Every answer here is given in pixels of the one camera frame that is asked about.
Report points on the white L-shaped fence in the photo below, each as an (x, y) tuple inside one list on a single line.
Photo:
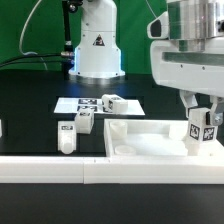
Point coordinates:
[(201, 169)]

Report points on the white marker sheet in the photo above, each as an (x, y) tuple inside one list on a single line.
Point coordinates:
[(72, 105)]

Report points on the white square tabletop part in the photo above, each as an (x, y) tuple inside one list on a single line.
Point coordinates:
[(143, 138)]

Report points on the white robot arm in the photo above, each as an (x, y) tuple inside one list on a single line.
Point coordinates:
[(97, 56)]

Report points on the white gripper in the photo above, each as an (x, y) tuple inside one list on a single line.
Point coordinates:
[(187, 53)]

